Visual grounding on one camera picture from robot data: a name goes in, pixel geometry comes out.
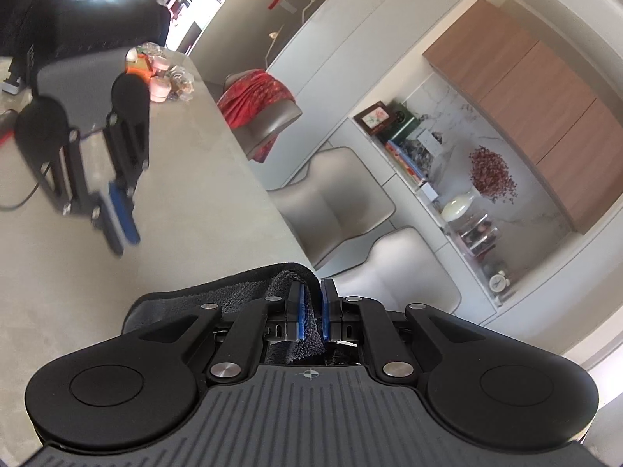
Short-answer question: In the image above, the blue and grey towel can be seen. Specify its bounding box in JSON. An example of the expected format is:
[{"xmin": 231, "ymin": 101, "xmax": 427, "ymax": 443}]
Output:
[{"xmin": 121, "ymin": 263, "xmax": 326, "ymax": 365}]

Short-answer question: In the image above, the pink candle jar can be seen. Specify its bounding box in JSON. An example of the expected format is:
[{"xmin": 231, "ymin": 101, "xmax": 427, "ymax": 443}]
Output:
[{"xmin": 149, "ymin": 76, "xmax": 171, "ymax": 104}]

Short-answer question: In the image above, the orange snack package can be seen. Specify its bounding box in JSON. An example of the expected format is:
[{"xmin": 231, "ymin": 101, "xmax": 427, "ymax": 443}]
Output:
[{"xmin": 126, "ymin": 55, "xmax": 153, "ymax": 83}]

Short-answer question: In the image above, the beige chair near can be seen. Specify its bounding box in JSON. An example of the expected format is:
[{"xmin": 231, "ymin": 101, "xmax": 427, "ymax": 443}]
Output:
[{"xmin": 268, "ymin": 147, "xmax": 396, "ymax": 269}]

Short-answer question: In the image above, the chair with red cloth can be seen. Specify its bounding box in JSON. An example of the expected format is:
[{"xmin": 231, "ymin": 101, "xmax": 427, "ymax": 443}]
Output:
[{"xmin": 218, "ymin": 70, "xmax": 302, "ymax": 163}]

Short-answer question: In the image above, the white vase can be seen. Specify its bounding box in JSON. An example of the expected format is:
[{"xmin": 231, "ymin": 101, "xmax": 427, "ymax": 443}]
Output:
[{"xmin": 440, "ymin": 189, "xmax": 480, "ymax": 223}]

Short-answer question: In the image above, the clear cosmetics organizer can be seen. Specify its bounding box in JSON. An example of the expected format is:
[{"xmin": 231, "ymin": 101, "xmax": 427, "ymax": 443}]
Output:
[{"xmin": 453, "ymin": 212, "xmax": 500, "ymax": 258}]

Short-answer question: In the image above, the small alarm clock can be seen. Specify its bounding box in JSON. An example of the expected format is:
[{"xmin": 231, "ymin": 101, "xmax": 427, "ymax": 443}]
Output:
[{"xmin": 488, "ymin": 271, "xmax": 510, "ymax": 294}]

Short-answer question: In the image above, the stack of books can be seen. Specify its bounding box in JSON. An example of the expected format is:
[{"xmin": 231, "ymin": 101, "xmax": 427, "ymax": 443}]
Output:
[{"xmin": 384, "ymin": 140, "xmax": 434, "ymax": 187}]

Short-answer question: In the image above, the framed picture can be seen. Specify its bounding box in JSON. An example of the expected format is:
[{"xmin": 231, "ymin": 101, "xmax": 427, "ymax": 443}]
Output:
[{"xmin": 354, "ymin": 101, "xmax": 396, "ymax": 135}]

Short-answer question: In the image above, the dark green box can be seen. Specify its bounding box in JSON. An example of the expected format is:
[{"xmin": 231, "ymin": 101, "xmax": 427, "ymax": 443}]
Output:
[{"xmin": 387, "ymin": 100, "xmax": 418, "ymax": 140}]

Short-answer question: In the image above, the dried red flower bouquet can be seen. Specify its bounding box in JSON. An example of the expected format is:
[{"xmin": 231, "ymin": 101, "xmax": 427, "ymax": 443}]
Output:
[{"xmin": 469, "ymin": 146, "xmax": 516, "ymax": 204}]

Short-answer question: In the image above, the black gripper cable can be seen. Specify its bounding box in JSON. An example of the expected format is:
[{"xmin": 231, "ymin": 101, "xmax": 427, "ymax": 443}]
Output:
[{"xmin": 0, "ymin": 164, "xmax": 50, "ymax": 212}]

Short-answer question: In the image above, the wooden wall cabinet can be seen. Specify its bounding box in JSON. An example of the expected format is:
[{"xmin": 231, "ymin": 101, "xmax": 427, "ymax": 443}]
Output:
[{"xmin": 423, "ymin": 0, "xmax": 622, "ymax": 234}]

